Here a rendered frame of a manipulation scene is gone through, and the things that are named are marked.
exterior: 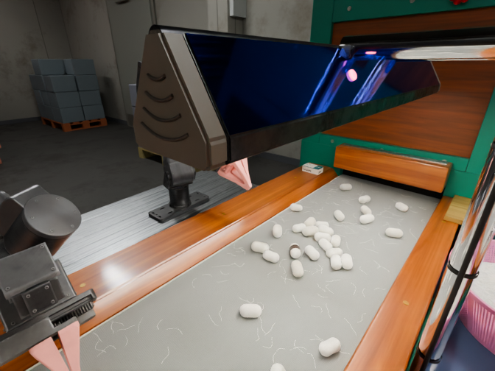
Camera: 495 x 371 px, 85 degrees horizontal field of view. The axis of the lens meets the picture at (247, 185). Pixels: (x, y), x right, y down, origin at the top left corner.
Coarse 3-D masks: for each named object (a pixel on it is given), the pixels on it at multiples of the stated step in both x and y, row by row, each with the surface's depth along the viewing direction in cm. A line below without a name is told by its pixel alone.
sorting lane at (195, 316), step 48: (336, 192) 83; (384, 192) 83; (240, 240) 60; (288, 240) 60; (384, 240) 60; (192, 288) 47; (240, 288) 47; (288, 288) 47; (336, 288) 47; (384, 288) 47; (96, 336) 39; (144, 336) 39; (192, 336) 39; (240, 336) 39; (288, 336) 39; (336, 336) 39
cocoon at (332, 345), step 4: (328, 340) 36; (332, 340) 36; (336, 340) 36; (320, 344) 36; (324, 344) 36; (328, 344) 36; (332, 344) 36; (336, 344) 36; (320, 348) 36; (324, 348) 35; (328, 348) 35; (332, 348) 36; (336, 348) 36; (320, 352) 36; (324, 352) 35; (328, 352) 35; (332, 352) 36; (336, 352) 36
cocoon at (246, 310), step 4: (244, 304) 42; (248, 304) 42; (252, 304) 42; (256, 304) 42; (240, 308) 41; (244, 308) 41; (248, 308) 41; (252, 308) 41; (256, 308) 41; (260, 308) 41; (240, 312) 41; (244, 312) 41; (248, 312) 41; (252, 312) 41; (256, 312) 41; (260, 312) 41; (244, 316) 41; (248, 316) 41; (252, 316) 41; (256, 316) 41
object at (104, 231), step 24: (144, 192) 99; (168, 192) 99; (192, 192) 99; (216, 192) 99; (240, 192) 99; (96, 216) 83; (120, 216) 83; (144, 216) 83; (192, 216) 83; (72, 240) 72; (96, 240) 72; (120, 240) 72; (72, 264) 63
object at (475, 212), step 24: (360, 48) 27; (384, 48) 26; (408, 48) 25; (432, 48) 24; (456, 48) 23; (480, 48) 22; (480, 192) 25; (480, 216) 25; (456, 240) 41; (480, 240) 26; (456, 264) 28; (480, 264) 27; (456, 288) 28; (432, 312) 31; (456, 312) 29; (432, 336) 31; (432, 360) 32
